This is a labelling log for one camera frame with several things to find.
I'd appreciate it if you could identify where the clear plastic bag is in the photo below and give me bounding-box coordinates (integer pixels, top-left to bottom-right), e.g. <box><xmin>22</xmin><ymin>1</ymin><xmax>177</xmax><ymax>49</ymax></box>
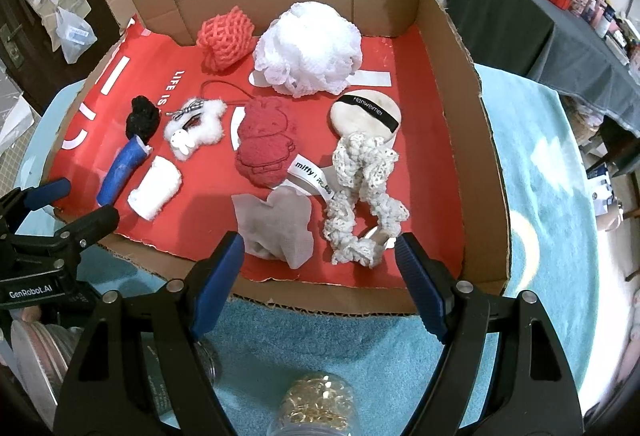
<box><xmin>55</xmin><ymin>8</ymin><xmax>98</xmax><ymax>64</ymax></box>

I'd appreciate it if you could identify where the orange foam net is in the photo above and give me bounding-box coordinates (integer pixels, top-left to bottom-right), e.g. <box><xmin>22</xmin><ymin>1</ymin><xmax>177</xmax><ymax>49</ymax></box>
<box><xmin>196</xmin><ymin>6</ymin><xmax>257</xmax><ymax>74</ymax></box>

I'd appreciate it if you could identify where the white bath pouf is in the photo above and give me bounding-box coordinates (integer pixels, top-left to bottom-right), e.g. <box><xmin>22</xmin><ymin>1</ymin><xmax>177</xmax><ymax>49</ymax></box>
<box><xmin>252</xmin><ymin>2</ymin><xmax>363</xmax><ymax>97</ymax></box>

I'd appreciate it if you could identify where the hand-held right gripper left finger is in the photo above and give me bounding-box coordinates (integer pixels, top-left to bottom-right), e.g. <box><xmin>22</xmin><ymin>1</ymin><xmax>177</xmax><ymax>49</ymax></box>
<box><xmin>52</xmin><ymin>231</ymin><xmax>246</xmax><ymax>436</ymax></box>

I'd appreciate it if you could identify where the white cloth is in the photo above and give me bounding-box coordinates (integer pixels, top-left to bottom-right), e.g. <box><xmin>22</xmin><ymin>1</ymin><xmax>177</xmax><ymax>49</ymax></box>
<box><xmin>127</xmin><ymin>156</ymin><xmax>182</xmax><ymax>220</ymax></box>

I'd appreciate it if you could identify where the door handle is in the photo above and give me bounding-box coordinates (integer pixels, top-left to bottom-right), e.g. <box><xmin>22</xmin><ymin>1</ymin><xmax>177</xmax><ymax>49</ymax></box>
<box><xmin>0</xmin><ymin>26</ymin><xmax>26</xmax><ymax>69</ymax></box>

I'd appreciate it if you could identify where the black scrunchie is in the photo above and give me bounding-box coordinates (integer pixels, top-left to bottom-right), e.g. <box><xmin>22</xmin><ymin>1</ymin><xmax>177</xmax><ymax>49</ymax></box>
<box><xmin>125</xmin><ymin>96</ymin><xmax>161</xmax><ymax>140</ymax></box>

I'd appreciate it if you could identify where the beige cloth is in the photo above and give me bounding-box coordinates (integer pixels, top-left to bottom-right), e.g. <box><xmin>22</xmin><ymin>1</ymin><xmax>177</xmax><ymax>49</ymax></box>
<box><xmin>231</xmin><ymin>193</ymin><xmax>316</xmax><ymax>269</ymax></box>

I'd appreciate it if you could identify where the white fluffy rabbit keychain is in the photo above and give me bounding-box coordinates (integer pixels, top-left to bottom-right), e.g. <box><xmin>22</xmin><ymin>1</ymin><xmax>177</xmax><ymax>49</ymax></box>
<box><xmin>164</xmin><ymin>80</ymin><xmax>251</xmax><ymax>161</ymax></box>

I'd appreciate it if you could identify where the cream lace scrunchie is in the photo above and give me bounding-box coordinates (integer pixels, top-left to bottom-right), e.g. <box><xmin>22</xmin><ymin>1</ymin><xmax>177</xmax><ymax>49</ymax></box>
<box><xmin>322</xmin><ymin>132</ymin><xmax>411</xmax><ymax>269</ymax></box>

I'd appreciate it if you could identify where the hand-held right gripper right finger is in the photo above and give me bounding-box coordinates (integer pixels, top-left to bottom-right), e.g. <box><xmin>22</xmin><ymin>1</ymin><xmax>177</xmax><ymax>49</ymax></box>
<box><xmin>395</xmin><ymin>232</ymin><xmax>586</xmax><ymax>436</ymax></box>

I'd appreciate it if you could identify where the red plush pouch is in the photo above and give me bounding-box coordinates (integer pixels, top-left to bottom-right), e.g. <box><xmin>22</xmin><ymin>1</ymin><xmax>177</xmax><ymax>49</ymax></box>
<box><xmin>235</xmin><ymin>96</ymin><xmax>336</xmax><ymax>211</ymax></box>

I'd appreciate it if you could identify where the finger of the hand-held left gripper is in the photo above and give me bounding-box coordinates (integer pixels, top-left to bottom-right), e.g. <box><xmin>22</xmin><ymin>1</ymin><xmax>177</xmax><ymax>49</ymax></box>
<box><xmin>12</xmin><ymin>205</ymin><xmax>121</xmax><ymax>261</ymax></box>
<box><xmin>0</xmin><ymin>177</ymin><xmax>72</xmax><ymax>229</ymax></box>

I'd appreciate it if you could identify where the table with grey cloth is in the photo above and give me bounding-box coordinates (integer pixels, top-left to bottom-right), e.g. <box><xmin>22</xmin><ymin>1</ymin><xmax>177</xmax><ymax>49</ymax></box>
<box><xmin>445</xmin><ymin>0</ymin><xmax>640</xmax><ymax>137</ymax></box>

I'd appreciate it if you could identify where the jar of gold rings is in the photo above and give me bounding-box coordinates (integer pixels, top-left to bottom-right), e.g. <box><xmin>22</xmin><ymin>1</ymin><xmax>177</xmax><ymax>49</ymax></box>
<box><xmin>267</xmin><ymin>373</ymin><xmax>358</xmax><ymax>436</ymax></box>

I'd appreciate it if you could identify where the beige powder puff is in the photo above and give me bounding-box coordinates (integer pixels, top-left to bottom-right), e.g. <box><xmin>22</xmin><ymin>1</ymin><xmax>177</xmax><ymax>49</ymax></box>
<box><xmin>328</xmin><ymin>90</ymin><xmax>402</xmax><ymax>139</ymax></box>

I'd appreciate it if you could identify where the blue cloth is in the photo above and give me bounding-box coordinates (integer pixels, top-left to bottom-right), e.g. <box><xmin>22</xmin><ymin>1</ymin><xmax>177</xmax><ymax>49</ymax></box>
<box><xmin>96</xmin><ymin>137</ymin><xmax>152</xmax><ymax>207</ymax></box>

